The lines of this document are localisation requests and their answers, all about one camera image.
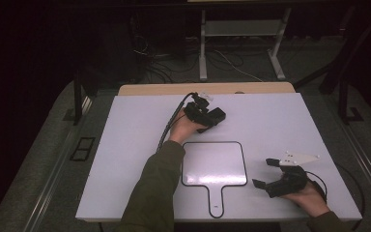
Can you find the black whiteboard eraser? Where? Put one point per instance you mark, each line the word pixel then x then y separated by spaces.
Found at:
pixel 217 116

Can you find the wooden table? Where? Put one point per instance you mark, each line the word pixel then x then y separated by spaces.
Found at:
pixel 206 88

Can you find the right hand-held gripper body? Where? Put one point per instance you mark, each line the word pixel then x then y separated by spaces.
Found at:
pixel 286 183

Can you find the metal floor rail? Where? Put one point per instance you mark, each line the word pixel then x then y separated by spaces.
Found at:
pixel 50 183
pixel 367 161

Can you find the person's left hand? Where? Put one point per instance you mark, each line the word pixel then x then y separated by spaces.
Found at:
pixel 182 129

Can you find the person's right hand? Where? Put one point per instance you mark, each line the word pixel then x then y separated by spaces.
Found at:
pixel 306 199

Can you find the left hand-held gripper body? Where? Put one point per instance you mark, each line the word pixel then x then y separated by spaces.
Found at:
pixel 196 112

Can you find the black floor socket frame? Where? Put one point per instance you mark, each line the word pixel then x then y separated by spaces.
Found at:
pixel 77 154

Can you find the white metal stand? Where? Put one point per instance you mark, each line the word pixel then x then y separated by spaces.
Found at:
pixel 243 28

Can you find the black metal stand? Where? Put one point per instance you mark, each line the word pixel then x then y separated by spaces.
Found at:
pixel 343 96
pixel 77 96

